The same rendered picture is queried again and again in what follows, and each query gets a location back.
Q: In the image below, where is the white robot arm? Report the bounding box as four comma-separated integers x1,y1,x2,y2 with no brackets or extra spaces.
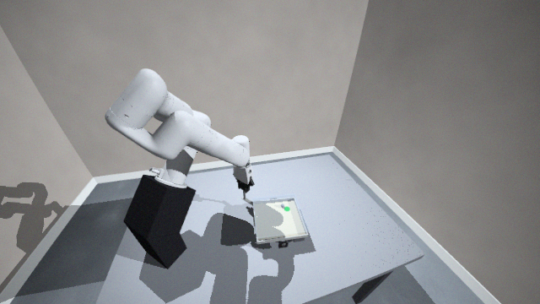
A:
105,68,251,188

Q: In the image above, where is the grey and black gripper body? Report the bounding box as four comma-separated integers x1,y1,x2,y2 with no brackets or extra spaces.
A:
233,165,254,184

